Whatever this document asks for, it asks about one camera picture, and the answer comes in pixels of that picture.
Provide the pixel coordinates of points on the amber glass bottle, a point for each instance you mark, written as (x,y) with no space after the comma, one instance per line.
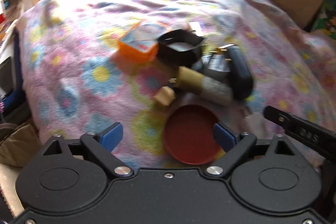
(203,86)

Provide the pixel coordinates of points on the black oval case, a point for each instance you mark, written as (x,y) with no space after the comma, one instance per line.
(240,78)

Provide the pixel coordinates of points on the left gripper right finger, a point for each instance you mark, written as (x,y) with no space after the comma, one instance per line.
(237,147)

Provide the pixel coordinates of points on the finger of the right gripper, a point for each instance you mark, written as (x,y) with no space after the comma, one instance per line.
(318,138)

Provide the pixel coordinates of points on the orange picture box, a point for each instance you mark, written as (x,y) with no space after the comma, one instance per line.
(140,43)

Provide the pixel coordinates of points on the cartoon mouse picture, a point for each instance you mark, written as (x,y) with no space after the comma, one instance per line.
(325,20)

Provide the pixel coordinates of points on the red round lid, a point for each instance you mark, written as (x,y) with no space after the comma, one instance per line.
(188,135)

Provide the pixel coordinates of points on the small wooden block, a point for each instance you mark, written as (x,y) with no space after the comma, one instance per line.
(164,97)

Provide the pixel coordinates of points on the white plug adapter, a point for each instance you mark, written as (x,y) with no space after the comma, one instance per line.
(215,62)

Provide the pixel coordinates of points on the woven lined basket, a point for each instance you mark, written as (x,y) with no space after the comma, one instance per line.
(19,144)

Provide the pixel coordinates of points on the black square container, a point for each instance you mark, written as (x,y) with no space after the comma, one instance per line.
(180,48)

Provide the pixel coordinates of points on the floral pink blanket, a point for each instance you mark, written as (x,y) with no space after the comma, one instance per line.
(77,81)

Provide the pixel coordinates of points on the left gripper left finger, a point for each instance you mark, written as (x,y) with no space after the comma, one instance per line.
(98,149)

